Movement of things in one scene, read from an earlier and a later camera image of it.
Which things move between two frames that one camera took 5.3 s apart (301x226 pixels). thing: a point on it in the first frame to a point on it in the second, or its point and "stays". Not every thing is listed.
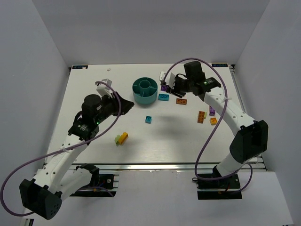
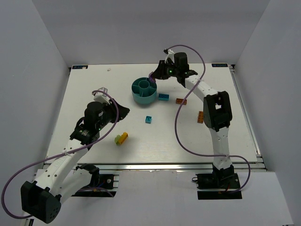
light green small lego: (116, 140) stays
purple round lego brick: (163, 88) to (151, 78)
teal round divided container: (145, 90) stays
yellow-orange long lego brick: (123, 137) stays
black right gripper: (178, 87) to (163, 70)
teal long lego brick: (163, 97) stays
